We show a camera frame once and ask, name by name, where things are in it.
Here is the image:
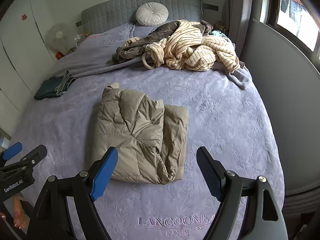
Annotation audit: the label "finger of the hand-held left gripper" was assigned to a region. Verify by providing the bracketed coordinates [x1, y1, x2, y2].
[0, 142, 23, 161]
[0, 144, 48, 175]

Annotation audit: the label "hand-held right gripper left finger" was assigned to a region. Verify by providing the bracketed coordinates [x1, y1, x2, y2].
[26, 146, 119, 240]

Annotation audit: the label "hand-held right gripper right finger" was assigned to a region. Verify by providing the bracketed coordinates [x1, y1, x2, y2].
[196, 146, 287, 240]

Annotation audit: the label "beige puffer jacket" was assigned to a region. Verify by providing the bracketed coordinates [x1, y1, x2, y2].
[91, 82, 189, 185]

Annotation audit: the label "hanging dark clothes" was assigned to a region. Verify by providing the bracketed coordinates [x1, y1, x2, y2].
[280, 0, 309, 37]

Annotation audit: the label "person's left hand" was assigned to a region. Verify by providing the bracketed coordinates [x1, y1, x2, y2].
[0, 196, 27, 230]

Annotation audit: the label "lilac embossed bedspread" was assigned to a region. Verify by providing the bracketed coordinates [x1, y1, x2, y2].
[0, 21, 285, 240]

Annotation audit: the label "dark green folded garment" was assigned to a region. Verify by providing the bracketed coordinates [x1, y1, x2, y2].
[34, 70, 77, 100]

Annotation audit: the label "white wardrobe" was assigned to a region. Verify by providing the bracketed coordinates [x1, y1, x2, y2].
[0, 0, 83, 135]

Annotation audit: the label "grey fleece blanket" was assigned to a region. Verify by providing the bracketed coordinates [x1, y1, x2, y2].
[51, 47, 250, 90]

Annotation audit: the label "white standing fan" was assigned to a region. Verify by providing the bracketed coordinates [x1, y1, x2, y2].
[46, 23, 72, 55]

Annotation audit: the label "cream striped robe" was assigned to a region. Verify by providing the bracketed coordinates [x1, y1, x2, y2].
[124, 20, 242, 74]

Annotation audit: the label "brown fleece garment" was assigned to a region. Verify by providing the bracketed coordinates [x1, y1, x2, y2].
[111, 20, 215, 64]

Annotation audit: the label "grey quilted headboard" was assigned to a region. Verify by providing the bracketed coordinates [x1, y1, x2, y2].
[75, 0, 219, 35]

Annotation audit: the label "round white cushion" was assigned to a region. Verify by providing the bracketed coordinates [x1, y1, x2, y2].
[135, 2, 169, 27]

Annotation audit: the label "window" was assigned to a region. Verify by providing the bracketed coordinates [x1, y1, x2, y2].
[260, 0, 320, 60]

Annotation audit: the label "orange cable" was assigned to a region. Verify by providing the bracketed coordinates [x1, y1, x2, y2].
[84, 31, 105, 40]

